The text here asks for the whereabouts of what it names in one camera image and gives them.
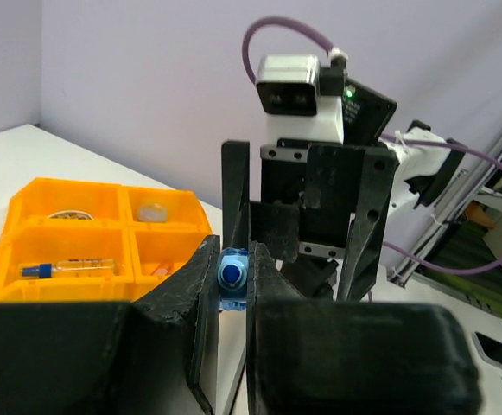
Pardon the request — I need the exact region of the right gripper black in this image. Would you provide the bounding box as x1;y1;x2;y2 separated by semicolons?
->
221;139;397;301

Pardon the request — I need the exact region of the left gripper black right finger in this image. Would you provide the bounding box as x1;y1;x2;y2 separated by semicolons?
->
246;242;482;414

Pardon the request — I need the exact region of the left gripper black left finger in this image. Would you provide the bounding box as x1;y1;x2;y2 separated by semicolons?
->
0;235;220;414

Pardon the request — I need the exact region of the blue highlighter pen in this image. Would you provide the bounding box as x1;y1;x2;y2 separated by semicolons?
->
217;247;249;311

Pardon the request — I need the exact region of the small blue-capped glue bottle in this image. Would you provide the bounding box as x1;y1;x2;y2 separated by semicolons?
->
20;259;118;279

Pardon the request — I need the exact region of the clear tape roll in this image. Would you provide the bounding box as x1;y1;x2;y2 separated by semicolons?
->
48;210;93;220

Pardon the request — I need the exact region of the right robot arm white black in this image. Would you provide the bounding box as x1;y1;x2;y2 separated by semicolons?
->
221;81;462;300

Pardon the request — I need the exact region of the smartphone with white case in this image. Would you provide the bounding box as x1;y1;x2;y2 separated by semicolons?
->
473;332;502;369

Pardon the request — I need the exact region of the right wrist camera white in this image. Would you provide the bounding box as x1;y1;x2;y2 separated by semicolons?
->
255;54;344;144

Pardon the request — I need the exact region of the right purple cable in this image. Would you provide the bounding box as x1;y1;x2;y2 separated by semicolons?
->
241;16;502;276

